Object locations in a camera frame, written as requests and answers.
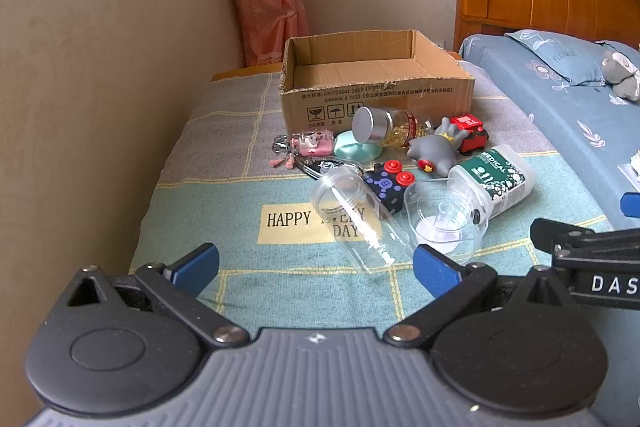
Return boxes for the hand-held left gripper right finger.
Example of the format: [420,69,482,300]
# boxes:
[382,244,573,349]

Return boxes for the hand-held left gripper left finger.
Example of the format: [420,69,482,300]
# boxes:
[65,243,251,349]

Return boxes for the green and white plastic bottle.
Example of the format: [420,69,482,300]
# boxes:
[447,146,537,222]

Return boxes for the tall clear plastic jar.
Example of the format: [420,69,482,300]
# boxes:
[310,164,418,275]

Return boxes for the grey rubber toy figure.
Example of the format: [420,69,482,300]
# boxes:
[407,117,471,178]

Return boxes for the pink bottle keychain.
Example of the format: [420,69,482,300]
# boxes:
[271,131,335,170]

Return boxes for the cardboard box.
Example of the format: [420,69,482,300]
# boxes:
[278,29,476,142]

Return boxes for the white paper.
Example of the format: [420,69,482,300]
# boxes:
[617,152,640,192]

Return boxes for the short clear plastic cup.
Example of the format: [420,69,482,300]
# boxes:
[402,181,488,265]

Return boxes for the black cube with red buttons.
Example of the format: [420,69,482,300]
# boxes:
[361,159,417,218]

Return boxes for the blue flowered bedsheet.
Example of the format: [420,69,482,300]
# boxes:
[459,34,640,233]

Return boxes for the grey plush toy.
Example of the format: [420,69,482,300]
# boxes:
[600,49,640,102]

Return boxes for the mint green round case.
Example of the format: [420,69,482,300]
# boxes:
[332,131,383,164]

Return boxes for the capsule bottle with silver cap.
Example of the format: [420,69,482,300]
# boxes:
[351,106,433,148]

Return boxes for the red toy train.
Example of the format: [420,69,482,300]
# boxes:
[450,113,491,155]

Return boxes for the blue flowered pillow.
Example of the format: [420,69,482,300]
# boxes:
[505,28,626,86]

